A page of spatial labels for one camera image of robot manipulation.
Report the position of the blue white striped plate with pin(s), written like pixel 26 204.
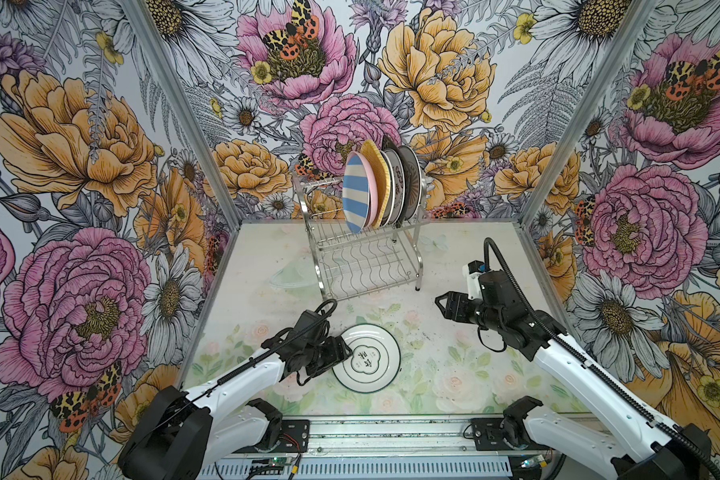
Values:
pixel 356 193

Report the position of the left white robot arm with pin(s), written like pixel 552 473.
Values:
pixel 183 431

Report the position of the white plate orange sunburst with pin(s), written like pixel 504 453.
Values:
pixel 416 192

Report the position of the chrome two-tier dish rack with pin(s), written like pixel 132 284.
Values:
pixel 347 264

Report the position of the white plate black clover outline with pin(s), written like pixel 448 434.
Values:
pixel 374 361

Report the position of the pink plastic plate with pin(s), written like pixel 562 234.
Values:
pixel 372 192

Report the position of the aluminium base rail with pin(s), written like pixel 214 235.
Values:
pixel 426 447

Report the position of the black square floral plate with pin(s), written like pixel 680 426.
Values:
pixel 389 144

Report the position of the yellow woven-pattern tray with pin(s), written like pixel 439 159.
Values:
pixel 382 175

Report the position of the white plate green red rim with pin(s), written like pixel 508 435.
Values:
pixel 396 203

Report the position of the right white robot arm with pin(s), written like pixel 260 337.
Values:
pixel 638 443

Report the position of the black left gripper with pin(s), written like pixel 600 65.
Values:
pixel 336 354

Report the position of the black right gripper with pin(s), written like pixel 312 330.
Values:
pixel 457 302

